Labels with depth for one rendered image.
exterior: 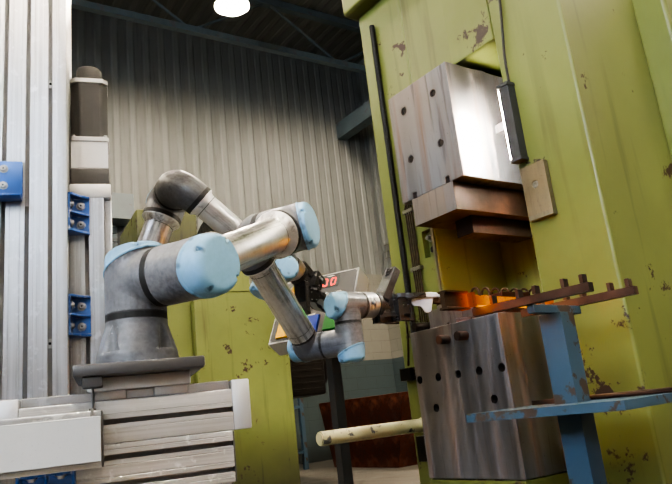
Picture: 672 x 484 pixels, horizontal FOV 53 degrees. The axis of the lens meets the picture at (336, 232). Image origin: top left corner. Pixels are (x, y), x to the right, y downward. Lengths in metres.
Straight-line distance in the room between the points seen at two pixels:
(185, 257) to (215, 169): 9.88
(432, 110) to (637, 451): 1.19
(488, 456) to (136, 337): 1.11
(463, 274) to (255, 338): 4.51
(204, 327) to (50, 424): 5.54
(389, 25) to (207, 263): 1.78
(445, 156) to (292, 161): 9.70
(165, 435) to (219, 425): 0.10
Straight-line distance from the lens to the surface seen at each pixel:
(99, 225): 1.60
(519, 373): 1.98
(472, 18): 2.47
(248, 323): 6.80
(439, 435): 2.16
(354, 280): 2.46
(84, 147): 1.69
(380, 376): 11.81
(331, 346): 1.86
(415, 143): 2.34
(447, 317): 2.18
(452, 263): 2.46
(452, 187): 2.18
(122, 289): 1.32
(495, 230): 2.32
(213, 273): 1.24
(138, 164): 10.66
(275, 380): 6.83
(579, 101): 2.10
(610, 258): 1.98
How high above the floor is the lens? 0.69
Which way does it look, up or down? 15 degrees up
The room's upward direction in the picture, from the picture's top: 6 degrees counter-clockwise
